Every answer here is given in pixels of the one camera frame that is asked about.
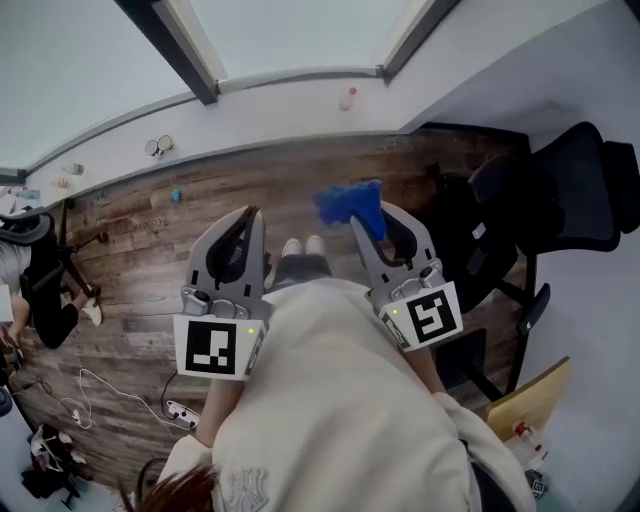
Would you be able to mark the white power strip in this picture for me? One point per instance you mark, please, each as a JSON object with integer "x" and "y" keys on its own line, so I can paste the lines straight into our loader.
{"x": 182, "y": 415}

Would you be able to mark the person's white sweatshirt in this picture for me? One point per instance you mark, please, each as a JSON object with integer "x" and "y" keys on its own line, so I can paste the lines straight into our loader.
{"x": 340, "y": 400}

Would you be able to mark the person's left white shoe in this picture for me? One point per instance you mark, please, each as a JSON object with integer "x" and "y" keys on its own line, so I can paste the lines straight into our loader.
{"x": 292, "y": 247}

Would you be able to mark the blue cleaning cloth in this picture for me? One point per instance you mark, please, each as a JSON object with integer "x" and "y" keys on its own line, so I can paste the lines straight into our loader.
{"x": 345, "y": 205}

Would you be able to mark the small teal object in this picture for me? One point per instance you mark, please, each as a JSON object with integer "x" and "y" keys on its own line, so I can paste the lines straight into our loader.
{"x": 177, "y": 196}

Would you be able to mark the clear plastic bottle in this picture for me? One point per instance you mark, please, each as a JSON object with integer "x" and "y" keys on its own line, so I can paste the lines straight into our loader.
{"x": 74, "y": 169}

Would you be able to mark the small orange-tinted bottle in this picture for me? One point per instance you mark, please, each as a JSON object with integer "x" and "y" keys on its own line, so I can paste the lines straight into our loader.
{"x": 61, "y": 183}

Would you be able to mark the yellow wooden board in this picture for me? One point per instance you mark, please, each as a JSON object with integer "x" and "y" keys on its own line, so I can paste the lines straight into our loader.
{"x": 535, "y": 395}

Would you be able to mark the person's dark trousers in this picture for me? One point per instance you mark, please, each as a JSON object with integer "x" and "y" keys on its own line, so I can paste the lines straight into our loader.
{"x": 302, "y": 270}

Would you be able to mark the person's right forearm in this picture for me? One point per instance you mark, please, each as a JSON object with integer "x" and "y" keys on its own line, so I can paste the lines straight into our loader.
{"x": 425, "y": 370}

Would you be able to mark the red-capped small bottle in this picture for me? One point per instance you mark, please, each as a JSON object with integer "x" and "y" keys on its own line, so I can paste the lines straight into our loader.
{"x": 522, "y": 431}

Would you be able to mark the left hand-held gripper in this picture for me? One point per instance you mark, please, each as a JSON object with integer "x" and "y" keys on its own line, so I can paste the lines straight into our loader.
{"x": 210, "y": 345}

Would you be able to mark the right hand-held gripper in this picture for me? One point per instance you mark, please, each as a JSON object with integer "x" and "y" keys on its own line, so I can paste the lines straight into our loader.
{"x": 430, "y": 312}

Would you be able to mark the person's white shoe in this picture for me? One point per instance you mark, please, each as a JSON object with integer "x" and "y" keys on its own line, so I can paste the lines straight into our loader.
{"x": 315, "y": 245}
{"x": 292, "y": 247}

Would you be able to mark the person's right white shoe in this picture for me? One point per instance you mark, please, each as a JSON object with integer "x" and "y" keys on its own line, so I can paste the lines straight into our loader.
{"x": 315, "y": 245}

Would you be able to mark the person's left forearm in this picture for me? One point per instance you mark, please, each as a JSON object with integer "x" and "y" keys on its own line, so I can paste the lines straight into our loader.
{"x": 215, "y": 405}

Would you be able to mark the red-capped clear bottle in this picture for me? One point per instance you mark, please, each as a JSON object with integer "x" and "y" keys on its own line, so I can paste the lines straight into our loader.
{"x": 347, "y": 100}

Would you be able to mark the small round cup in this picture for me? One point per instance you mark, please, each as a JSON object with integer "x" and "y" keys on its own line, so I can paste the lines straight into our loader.
{"x": 165, "y": 144}
{"x": 151, "y": 148}

